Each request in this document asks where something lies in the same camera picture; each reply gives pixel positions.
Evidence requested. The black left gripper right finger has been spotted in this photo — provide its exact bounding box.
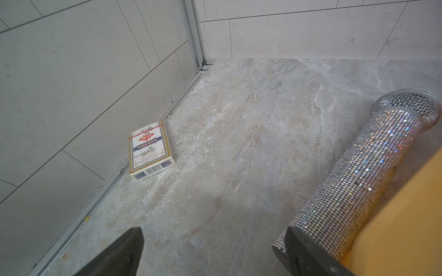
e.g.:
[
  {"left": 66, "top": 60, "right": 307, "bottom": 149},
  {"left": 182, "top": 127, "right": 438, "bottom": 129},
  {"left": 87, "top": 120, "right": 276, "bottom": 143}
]
[{"left": 284, "top": 227, "right": 353, "bottom": 276}]

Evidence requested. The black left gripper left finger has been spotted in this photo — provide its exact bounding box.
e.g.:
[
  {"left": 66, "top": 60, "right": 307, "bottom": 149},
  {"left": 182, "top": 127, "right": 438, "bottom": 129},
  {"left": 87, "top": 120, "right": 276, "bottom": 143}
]
[{"left": 75, "top": 227, "right": 144, "bottom": 276}]

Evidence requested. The yellow plastic storage box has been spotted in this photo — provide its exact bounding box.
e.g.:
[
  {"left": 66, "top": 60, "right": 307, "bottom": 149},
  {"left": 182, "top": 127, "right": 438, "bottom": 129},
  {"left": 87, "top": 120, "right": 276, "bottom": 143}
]
[{"left": 341, "top": 151, "right": 442, "bottom": 276}]

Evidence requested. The playing card box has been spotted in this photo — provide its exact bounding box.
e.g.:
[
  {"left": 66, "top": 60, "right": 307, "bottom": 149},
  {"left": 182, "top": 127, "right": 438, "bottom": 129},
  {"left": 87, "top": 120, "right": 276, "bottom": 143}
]
[{"left": 129, "top": 118, "right": 176, "bottom": 181}]

